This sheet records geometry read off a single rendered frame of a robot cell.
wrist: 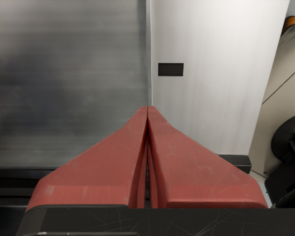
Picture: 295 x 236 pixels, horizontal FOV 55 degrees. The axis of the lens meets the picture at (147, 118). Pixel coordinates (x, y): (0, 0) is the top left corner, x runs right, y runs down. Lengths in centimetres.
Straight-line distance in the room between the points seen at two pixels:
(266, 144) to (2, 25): 110
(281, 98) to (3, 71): 97
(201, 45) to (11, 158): 30
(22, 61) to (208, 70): 22
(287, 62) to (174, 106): 78
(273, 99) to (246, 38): 82
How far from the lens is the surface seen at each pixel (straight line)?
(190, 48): 33
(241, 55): 34
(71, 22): 33
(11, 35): 36
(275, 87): 112
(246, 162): 42
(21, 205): 49
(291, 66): 110
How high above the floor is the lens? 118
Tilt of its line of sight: 55 degrees down
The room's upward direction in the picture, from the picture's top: 177 degrees counter-clockwise
